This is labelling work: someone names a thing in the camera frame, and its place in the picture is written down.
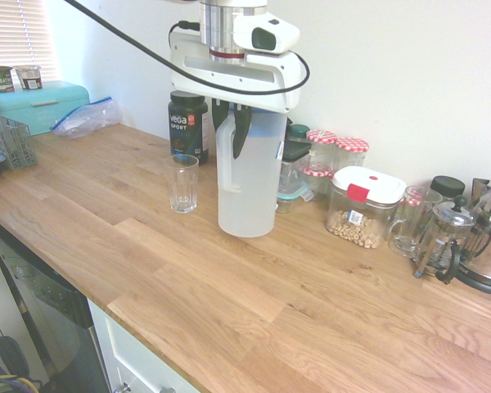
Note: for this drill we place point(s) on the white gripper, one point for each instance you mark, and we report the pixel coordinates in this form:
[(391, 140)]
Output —
[(270, 78)]

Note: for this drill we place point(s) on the translucent white water pitcher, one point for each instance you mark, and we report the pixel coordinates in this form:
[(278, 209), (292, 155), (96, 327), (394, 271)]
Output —
[(249, 184)]

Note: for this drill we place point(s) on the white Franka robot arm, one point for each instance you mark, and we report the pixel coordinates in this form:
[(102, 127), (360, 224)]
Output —
[(221, 24)]

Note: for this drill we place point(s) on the black Vega protein tub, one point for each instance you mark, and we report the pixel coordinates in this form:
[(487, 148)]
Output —
[(186, 127)]

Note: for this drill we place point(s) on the green lid jar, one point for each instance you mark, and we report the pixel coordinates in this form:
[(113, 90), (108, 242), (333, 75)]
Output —
[(299, 131)]

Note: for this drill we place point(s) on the clear faceted drinking glass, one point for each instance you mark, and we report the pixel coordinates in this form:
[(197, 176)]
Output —
[(181, 192)]

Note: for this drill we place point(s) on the teal clip glass container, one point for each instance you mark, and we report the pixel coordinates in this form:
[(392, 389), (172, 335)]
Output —
[(294, 192)]

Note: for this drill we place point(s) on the small red gingham lid jar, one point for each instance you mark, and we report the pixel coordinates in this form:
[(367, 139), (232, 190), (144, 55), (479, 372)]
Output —
[(317, 172)]

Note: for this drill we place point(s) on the clear zip plastic bag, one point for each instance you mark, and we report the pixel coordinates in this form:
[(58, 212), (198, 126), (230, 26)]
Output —
[(90, 118)]

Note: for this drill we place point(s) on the white lid cereal container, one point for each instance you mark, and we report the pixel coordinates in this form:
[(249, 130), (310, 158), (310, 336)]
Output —
[(368, 188)]

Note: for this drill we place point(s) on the teal bread box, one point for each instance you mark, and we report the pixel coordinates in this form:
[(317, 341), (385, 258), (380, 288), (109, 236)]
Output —
[(37, 102)]

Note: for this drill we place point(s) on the brown white food cup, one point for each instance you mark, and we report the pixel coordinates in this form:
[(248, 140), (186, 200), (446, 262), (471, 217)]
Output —
[(28, 78)]

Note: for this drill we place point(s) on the clear glass mug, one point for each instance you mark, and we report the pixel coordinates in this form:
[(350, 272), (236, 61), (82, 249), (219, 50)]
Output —
[(409, 229)]

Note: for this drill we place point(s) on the grey cutlery basket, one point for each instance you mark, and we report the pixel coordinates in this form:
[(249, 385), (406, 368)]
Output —
[(16, 143)]

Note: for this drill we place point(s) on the black lid jar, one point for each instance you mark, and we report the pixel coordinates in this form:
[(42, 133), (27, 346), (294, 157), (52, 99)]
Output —
[(448, 186)]

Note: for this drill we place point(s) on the white window blinds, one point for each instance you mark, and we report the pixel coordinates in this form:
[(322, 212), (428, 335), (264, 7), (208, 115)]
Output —
[(8, 32)]

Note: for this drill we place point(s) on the chrome glass french press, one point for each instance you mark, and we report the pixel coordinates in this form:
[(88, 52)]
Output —
[(442, 237)]

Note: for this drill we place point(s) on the black dishwasher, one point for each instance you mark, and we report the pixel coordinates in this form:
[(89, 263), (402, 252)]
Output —
[(45, 294)]

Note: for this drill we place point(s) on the white cabinet drawer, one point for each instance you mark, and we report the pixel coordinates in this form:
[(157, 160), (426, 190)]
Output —
[(139, 360)]

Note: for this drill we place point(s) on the black bag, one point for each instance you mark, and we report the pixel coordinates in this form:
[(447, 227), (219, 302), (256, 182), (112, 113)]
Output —
[(8, 360)]

